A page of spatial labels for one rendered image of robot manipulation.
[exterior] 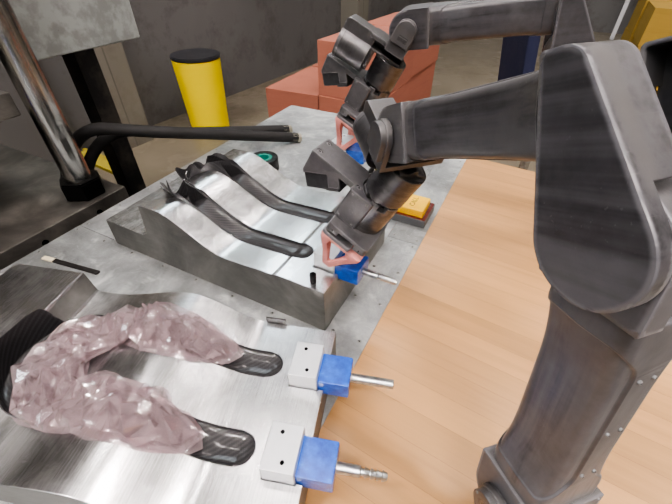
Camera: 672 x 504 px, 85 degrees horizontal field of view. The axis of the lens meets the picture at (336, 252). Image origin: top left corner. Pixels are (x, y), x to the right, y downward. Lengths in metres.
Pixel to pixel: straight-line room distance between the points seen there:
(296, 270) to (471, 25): 0.47
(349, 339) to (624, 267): 0.46
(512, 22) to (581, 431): 0.57
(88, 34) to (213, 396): 1.01
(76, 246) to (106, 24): 0.63
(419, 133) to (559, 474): 0.29
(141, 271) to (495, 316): 0.66
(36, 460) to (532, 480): 0.46
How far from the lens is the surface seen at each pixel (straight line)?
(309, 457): 0.45
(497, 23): 0.71
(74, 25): 1.25
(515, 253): 0.84
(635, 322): 0.22
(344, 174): 0.48
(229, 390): 0.51
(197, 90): 3.37
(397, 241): 0.79
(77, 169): 1.11
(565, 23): 0.69
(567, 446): 0.32
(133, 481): 0.48
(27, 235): 1.07
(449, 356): 0.62
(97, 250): 0.91
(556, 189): 0.22
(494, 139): 0.28
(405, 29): 0.69
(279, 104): 2.87
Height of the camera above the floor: 1.29
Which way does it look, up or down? 40 degrees down
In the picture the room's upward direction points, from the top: straight up
